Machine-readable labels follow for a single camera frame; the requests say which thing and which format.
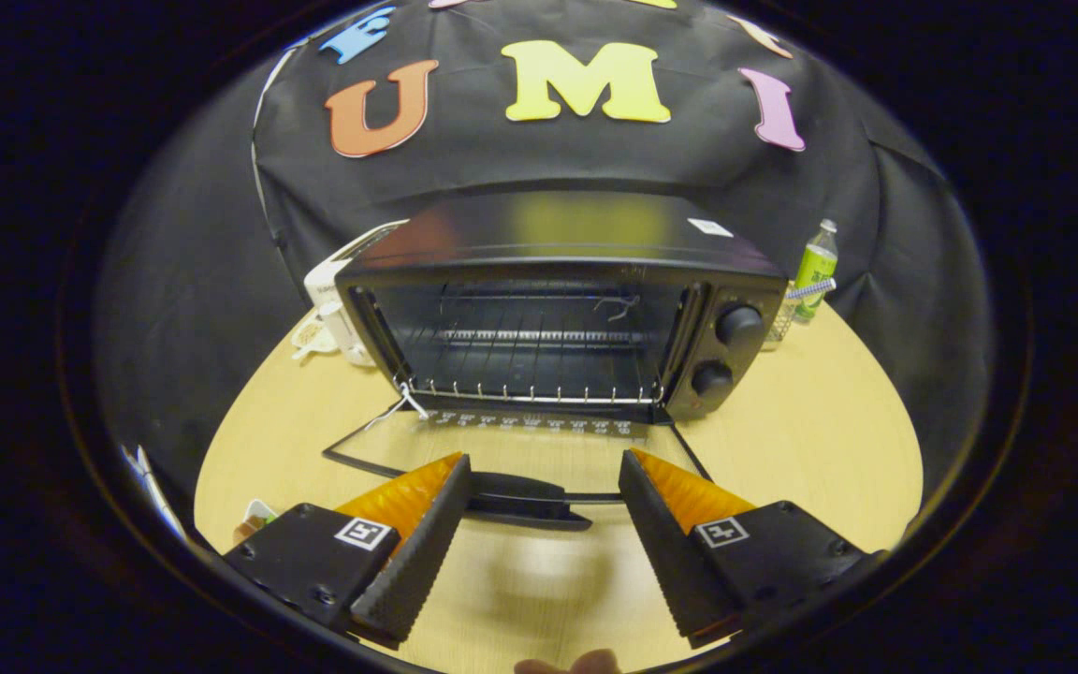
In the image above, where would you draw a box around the white string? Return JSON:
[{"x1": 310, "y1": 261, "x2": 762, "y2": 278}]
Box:
[{"x1": 366, "y1": 379, "x2": 430, "y2": 432}]

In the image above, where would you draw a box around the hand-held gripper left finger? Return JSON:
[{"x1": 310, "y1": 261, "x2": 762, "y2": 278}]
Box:
[{"x1": 221, "y1": 452, "x2": 476, "y2": 650}]

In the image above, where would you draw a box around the black toaster oven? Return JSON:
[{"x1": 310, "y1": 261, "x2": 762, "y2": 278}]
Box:
[{"x1": 322, "y1": 192, "x2": 788, "y2": 533}]

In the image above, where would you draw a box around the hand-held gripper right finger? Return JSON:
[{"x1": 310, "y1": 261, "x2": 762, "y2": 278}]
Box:
[{"x1": 618, "y1": 448, "x2": 886, "y2": 650}]

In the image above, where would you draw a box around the white pop-up toaster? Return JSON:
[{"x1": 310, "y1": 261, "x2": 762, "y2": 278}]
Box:
[{"x1": 303, "y1": 220, "x2": 409, "y2": 368}]

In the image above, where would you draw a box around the wire mesh holder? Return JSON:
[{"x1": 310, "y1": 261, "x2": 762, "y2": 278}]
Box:
[{"x1": 764, "y1": 286, "x2": 802, "y2": 352}]

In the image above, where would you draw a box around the green label plastic bottle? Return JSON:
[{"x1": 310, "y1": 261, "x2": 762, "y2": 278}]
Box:
[{"x1": 794, "y1": 219, "x2": 839, "y2": 322}]

